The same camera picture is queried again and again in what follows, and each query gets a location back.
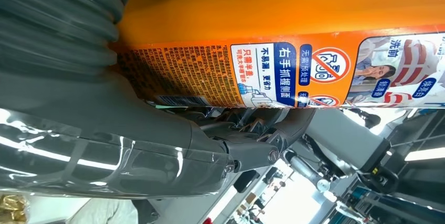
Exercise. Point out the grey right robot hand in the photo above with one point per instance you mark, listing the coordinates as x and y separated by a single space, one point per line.
104 139

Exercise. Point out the gold foil snack wrapper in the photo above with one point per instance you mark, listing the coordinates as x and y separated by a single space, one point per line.
12 210

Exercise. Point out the person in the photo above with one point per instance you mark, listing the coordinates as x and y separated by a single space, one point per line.
104 212

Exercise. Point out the long ceiling light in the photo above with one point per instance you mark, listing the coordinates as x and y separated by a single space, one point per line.
426 154

